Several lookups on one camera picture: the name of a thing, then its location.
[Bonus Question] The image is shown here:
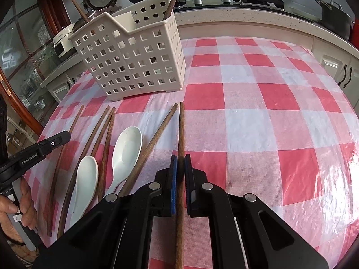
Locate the white perforated plastic basket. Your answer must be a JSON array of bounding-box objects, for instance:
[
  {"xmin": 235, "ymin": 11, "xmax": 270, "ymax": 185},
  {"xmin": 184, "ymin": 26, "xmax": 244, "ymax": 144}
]
[{"xmin": 69, "ymin": 0, "xmax": 187, "ymax": 102}]

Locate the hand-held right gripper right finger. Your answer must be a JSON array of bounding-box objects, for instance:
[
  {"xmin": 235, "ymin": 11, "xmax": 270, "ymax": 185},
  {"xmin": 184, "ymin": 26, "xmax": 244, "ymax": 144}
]
[{"xmin": 184, "ymin": 154, "xmax": 329, "ymax": 269}]

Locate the wood framed glass door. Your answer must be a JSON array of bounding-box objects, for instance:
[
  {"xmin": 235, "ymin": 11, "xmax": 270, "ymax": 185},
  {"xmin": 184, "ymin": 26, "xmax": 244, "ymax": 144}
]
[{"xmin": 0, "ymin": 0, "xmax": 72, "ymax": 146}]

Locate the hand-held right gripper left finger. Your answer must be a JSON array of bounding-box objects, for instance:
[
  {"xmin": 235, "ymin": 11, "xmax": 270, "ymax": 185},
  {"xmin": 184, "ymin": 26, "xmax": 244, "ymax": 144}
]
[{"xmin": 32, "ymin": 155, "xmax": 178, "ymax": 269}]

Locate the black glass gas stove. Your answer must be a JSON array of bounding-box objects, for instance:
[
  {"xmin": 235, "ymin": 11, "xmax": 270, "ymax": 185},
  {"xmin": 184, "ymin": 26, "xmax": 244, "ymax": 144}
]
[{"xmin": 177, "ymin": 0, "xmax": 317, "ymax": 16}]

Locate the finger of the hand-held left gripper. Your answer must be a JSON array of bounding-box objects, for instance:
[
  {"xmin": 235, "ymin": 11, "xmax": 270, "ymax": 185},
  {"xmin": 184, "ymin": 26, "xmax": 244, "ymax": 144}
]
[{"xmin": 8, "ymin": 131, "xmax": 71, "ymax": 178}]

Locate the person's left hand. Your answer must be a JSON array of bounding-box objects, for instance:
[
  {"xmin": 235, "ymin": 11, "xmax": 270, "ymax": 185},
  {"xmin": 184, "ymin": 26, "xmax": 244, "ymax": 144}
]
[{"xmin": 0, "ymin": 179, "xmax": 37, "ymax": 244}]

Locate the tall black stockpot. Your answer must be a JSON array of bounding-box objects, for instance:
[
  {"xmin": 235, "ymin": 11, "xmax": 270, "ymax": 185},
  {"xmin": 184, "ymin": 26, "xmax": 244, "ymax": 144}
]
[{"xmin": 314, "ymin": 0, "xmax": 355, "ymax": 41}]

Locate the small white ceramic spoon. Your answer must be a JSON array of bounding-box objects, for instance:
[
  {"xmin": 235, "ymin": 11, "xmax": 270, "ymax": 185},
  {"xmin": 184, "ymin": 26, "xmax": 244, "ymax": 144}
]
[{"xmin": 69, "ymin": 155, "xmax": 99, "ymax": 226}]

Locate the white kitchen appliance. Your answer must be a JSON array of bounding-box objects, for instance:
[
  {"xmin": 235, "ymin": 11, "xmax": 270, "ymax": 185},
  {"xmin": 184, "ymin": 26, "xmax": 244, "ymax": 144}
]
[{"xmin": 53, "ymin": 24, "xmax": 77, "ymax": 61}]

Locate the stainless steel cooker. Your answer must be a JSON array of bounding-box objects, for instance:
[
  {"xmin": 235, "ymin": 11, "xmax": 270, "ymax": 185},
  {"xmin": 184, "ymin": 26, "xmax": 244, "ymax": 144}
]
[{"xmin": 73, "ymin": 10, "xmax": 106, "ymax": 31}]

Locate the large white ceramic spoon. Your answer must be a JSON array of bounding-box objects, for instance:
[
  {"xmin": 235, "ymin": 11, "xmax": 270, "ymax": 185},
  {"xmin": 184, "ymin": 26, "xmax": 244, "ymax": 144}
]
[{"xmin": 105, "ymin": 126, "xmax": 143, "ymax": 195}]

